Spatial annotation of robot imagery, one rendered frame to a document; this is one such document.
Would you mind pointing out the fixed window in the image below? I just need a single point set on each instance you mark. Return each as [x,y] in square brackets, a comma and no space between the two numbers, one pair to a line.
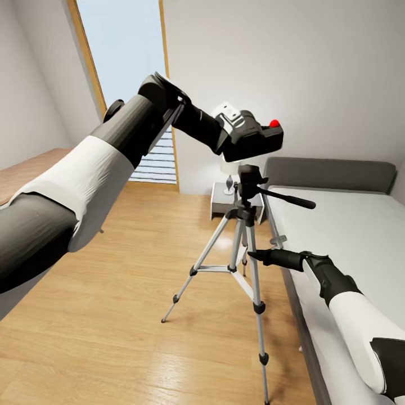
[123,42]

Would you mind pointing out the camera tripod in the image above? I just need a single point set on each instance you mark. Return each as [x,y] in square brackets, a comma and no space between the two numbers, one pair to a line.
[249,186]

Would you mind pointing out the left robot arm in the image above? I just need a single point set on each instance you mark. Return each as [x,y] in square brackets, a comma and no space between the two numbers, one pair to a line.
[63,209]

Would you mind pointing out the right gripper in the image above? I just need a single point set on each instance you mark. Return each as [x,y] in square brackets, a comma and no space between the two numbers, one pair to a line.
[269,257]

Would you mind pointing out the digital camera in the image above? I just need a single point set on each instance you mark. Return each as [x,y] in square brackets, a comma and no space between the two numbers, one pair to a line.
[256,139]

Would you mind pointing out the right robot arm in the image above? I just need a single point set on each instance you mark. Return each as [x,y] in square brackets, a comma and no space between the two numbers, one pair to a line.
[375,342]

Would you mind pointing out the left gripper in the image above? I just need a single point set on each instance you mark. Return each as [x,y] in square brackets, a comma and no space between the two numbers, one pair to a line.
[213,135]

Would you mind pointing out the bed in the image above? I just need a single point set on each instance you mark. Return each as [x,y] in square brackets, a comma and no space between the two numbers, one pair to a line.
[362,229]

